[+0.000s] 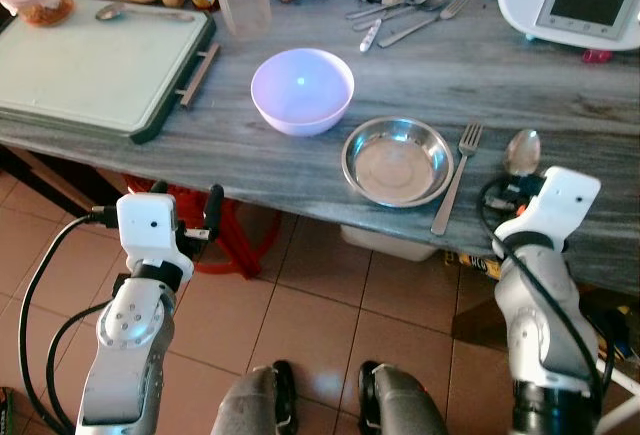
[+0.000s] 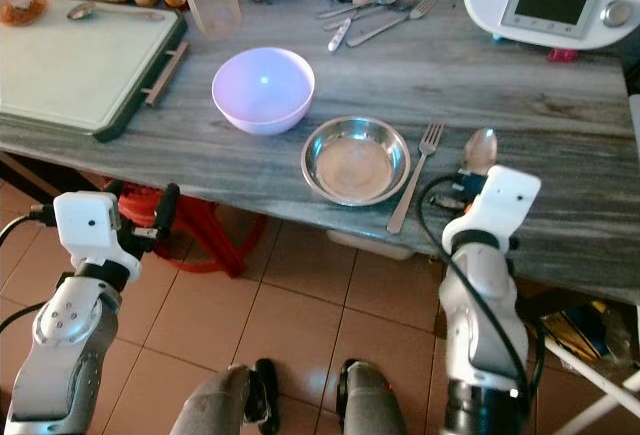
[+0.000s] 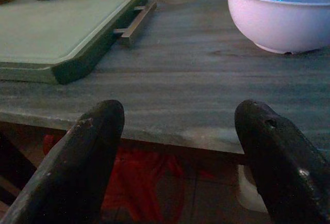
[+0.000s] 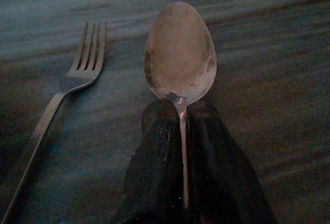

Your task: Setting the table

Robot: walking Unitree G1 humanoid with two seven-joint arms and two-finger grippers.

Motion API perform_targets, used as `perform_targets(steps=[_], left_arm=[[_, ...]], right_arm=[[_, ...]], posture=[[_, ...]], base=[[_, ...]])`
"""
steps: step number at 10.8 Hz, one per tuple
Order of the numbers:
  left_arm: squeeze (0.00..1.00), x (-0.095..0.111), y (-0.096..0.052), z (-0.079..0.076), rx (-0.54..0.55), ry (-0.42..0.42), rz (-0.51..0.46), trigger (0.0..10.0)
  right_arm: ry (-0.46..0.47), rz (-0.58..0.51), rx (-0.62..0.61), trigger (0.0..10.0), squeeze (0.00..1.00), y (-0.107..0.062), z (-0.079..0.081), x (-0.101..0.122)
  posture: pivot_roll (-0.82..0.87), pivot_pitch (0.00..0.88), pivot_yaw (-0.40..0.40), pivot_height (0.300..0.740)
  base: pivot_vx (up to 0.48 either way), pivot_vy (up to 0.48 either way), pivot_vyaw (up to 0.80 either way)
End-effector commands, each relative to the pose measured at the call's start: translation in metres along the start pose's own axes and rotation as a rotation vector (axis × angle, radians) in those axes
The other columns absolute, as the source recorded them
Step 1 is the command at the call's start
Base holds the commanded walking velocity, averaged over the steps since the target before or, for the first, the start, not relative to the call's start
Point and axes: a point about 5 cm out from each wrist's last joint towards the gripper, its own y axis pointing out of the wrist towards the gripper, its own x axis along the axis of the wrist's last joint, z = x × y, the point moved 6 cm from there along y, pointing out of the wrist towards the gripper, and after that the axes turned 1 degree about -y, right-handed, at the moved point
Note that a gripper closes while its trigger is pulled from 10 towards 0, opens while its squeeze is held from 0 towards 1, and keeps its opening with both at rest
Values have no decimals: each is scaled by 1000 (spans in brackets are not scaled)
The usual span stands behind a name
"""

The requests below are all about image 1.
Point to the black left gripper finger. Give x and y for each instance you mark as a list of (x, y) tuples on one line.
[(214, 210), (158, 189)]

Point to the large steel spoon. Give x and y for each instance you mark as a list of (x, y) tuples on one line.
[(522, 152)]

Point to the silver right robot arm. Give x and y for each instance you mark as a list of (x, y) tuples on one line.
[(530, 325)]

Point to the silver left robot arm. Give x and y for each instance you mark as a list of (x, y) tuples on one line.
[(130, 355)]

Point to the red plastic stool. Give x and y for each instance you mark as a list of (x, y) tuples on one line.
[(240, 235)]

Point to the steel fork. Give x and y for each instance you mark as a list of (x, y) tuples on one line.
[(455, 180), (430, 20)]

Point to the steel deep plate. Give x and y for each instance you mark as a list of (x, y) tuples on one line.
[(397, 163)]

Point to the white cutting board green rim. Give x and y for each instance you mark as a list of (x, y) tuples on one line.
[(90, 70)]

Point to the white plastic box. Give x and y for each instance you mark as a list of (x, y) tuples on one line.
[(390, 243)]

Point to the lavender plastic bowl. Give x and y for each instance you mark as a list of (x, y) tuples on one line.
[(300, 95)]

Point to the grey left robot leg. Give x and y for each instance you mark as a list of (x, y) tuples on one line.
[(245, 405)]

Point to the grey robot leg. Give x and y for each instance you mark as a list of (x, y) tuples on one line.
[(245, 405), (405, 405)]

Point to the small steel spoon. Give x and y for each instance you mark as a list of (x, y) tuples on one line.
[(110, 12)]

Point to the white kitchen appliance with screen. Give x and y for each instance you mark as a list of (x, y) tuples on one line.
[(585, 0)]

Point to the white metal rack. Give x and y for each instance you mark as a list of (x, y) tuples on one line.
[(625, 375)]

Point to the grey right robot leg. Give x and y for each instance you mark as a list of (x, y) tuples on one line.
[(405, 405)]

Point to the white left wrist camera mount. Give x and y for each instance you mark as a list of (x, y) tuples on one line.
[(150, 225)]

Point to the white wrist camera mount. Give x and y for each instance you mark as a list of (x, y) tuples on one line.
[(150, 225), (560, 205)]

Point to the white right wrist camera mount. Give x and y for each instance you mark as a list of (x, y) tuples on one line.
[(560, 205)]

